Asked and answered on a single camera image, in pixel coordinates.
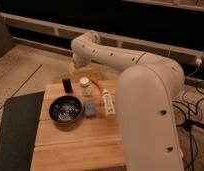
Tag white ceramic cup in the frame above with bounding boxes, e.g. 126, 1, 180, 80
79, 77, 92, 96

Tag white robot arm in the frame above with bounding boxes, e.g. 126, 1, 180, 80
71, 31, 184, 171

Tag black ceramic bowl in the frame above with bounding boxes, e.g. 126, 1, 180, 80
49, 95, 82, 125

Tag white tube with red cap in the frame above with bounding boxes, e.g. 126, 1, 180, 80
102, 89, 116, 119

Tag small black box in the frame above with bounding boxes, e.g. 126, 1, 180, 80
62, 79, 73, 93

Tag wooden board table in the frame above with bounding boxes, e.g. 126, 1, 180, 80
30, 84, 126, 171

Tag dark grey mat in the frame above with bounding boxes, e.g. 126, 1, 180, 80
0, 92, 44, 171

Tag black cables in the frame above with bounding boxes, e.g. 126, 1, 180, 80
171, 79, 204, 171

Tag white wall plug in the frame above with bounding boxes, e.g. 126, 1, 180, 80
195, 58, 202, 66

